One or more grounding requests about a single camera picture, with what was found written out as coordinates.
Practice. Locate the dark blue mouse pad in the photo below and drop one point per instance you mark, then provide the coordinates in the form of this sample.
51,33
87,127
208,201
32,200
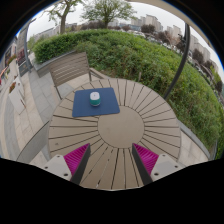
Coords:
80,106

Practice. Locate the group of beige apartment buildings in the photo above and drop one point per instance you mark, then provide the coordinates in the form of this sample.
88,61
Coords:
196,46

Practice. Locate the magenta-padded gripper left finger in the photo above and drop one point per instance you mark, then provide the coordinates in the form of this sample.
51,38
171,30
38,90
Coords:
60,166

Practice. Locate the dark curved parasol pole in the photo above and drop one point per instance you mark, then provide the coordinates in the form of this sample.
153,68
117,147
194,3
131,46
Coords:
181,63

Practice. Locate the tall thin-crowned tree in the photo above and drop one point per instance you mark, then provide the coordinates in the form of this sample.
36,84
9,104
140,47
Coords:
63,15

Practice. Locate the white and teal computer mouse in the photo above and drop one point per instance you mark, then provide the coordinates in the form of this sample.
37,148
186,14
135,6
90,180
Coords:
95,99

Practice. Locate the wooden slatted patio chair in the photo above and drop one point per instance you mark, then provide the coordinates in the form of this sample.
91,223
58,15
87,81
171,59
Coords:
68,68

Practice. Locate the round leafy green tree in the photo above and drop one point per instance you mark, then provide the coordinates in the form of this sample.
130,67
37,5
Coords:
106,10

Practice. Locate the green hedge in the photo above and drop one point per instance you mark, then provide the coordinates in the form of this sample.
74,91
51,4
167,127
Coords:
133,56

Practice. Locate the white planter box with flowers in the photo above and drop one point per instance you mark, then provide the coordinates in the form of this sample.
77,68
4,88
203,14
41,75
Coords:
13,68
16,98

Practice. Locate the grey sign pillar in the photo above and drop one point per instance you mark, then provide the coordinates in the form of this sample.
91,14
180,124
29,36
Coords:
26,50

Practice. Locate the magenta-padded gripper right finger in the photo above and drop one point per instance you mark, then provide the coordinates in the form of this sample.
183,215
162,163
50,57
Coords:
165,165

